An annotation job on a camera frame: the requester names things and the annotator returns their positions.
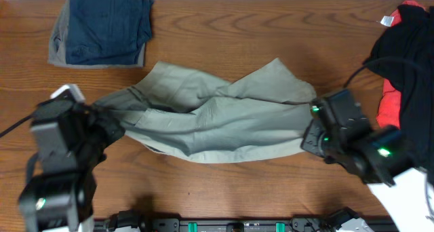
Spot khaki shorts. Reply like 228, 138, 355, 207
96, 59, 316, 163

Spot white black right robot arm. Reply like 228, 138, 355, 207
301, 104, 433, 231

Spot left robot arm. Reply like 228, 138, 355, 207
18, 100, 125, 231

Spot red garment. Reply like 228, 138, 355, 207
375, 0, 427, 130

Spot folded grey garment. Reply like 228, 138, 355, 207
47, 0, 146, 69

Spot folded dark blue garment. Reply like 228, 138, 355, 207
65, 0, 154, 66

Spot black garment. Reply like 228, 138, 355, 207
365, 4, 433, 183

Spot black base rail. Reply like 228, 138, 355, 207
93, 208, 398, 232

